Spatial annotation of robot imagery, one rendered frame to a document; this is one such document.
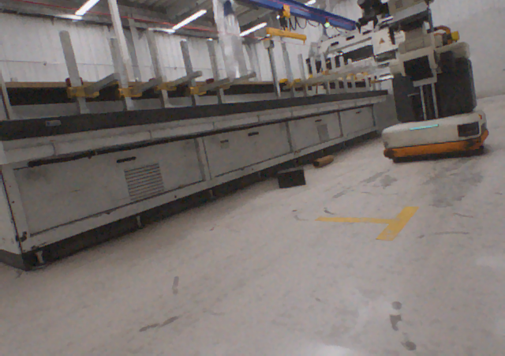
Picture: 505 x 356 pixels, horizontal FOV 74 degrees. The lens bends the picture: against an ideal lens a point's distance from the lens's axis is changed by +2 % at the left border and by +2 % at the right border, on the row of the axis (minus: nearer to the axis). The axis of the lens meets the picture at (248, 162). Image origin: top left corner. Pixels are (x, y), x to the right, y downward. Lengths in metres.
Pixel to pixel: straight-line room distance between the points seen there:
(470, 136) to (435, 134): 0.20
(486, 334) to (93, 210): 1.82
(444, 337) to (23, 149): 1.63
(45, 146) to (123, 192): 0.59
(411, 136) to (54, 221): 2.39
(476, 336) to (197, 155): 2.06
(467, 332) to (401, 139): 2.07
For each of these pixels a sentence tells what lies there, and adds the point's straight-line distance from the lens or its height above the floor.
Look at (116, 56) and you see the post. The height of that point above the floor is 1.00.
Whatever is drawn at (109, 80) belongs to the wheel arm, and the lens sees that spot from 1.65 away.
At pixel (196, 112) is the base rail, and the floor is 0.65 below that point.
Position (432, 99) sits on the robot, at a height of 0.44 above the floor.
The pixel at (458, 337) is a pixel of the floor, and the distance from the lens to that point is 0.82.
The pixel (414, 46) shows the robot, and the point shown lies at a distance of 2.81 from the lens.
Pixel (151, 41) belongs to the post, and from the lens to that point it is 2.17.
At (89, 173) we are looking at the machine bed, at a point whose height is 0.40.
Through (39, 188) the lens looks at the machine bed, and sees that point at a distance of 1.99.
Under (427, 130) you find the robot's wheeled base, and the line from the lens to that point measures 2.71.
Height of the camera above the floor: 0.46
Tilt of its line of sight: 5 degrees down
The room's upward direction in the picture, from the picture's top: 11 degrees counter-clockwise
